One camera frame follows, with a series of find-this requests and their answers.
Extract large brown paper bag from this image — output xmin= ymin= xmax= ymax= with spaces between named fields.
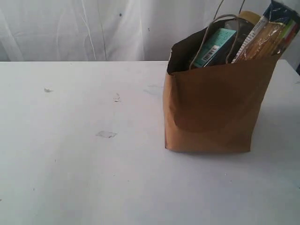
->
xmin=163 ymin=14 xmax=279 ymax=153

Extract nut jar with gold lid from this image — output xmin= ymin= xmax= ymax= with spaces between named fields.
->
xmin=189 ymin=10 xmax=261 ymax=68

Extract spaghetti packet dark blue ends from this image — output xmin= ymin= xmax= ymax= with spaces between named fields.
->
xmin=232 ymin=0 xmax=300 ymax=63

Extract small white paper scrap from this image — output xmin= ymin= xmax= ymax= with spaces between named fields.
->
xmin=113 ymin=93 xmax=121 ymax=103

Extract clear tape piece on table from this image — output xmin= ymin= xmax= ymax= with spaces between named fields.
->
xmin=96 ymin=131 xmax=117 ymax=138

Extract white backdrop curtain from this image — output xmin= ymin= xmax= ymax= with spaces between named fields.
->
xmin=0 ymin=0 xmax=300 ymax=63

